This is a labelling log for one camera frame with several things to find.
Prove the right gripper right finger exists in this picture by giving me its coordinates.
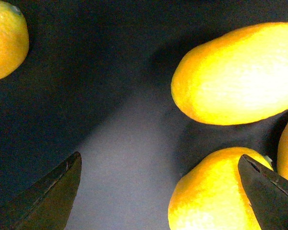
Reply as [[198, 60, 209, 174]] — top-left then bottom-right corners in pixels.
[[238, 154, 288, 230]]

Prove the yellow mango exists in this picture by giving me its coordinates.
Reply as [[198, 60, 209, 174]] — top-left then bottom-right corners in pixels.
[[171, 23, 288, 126]]

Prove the yellow lemon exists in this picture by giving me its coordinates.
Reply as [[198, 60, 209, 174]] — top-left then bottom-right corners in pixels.
[[168, 147, 272, 230], [0, 0, 29, 79]]

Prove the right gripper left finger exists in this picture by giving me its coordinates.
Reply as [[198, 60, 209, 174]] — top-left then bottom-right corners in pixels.
[[0, 152, 82, 230]]

